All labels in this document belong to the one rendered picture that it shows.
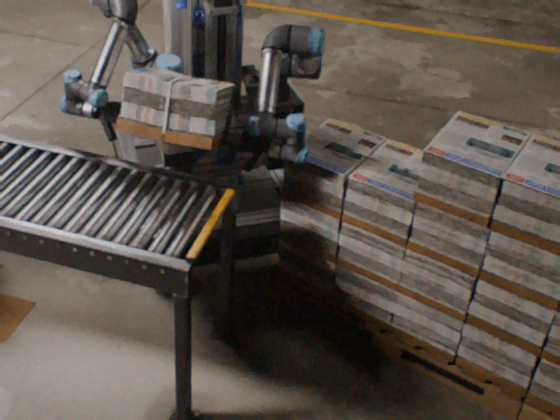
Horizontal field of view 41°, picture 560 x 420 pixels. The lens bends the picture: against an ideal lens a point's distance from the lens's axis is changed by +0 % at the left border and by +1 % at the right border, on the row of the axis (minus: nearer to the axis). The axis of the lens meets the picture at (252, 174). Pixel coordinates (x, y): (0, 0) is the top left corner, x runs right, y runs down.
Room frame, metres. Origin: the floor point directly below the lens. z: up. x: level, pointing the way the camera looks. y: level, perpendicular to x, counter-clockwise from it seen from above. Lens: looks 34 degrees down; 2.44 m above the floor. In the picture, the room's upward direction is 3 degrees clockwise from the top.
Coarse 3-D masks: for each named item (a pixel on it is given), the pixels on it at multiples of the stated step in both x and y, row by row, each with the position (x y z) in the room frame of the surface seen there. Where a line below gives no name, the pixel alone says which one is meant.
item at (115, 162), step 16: (16, 144) 2.61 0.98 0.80; (32, 144) 2.61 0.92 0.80; (48, 144) 2.62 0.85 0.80; (96, 160) 2.51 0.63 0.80; (112, 160) 2.52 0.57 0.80; (128, 160) 2.52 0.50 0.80; (144, 176) 2.46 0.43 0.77; (160, 176) 2.44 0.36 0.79; (176, 176) 2.43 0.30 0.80; (192, 176) 2.43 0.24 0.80; (224, 192) 2.36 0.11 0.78
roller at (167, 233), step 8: (200, 184) 2.38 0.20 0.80; (192, 192) 2.32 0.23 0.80; (200, 192) 2.35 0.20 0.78; (184, 200) 2.27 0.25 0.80; (192, 200) 2.28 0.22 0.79; (176, 208) 2.23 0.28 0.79; (184, 208) 2.22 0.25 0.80; (176, 216) 2.17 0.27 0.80; (184, 216) 2.19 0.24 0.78; (168, 224) 2.12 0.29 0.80; (176, 224) 2.13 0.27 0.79; (160, 232) 2.07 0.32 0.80; (168, 232) 2.08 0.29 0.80; (160, 240) 2.02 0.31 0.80; (168, 240) 2.05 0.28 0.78; (152, 248) 1.98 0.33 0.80; (160, 248) 1.99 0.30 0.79
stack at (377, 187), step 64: (320, 128) 2.82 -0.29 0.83; (320, 192) 2.51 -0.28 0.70; (384, 192) 2.36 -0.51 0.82; (384, 256) 2.34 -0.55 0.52; (448, 256) 2.21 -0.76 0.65; (512, 256) 2.09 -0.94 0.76; (320, 320) 2.47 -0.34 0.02; (384, 320) 2.31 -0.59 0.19; (448, 320) 2.17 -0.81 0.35; (512, 320) 2.05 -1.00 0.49; (448, 384) 2.13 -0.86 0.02
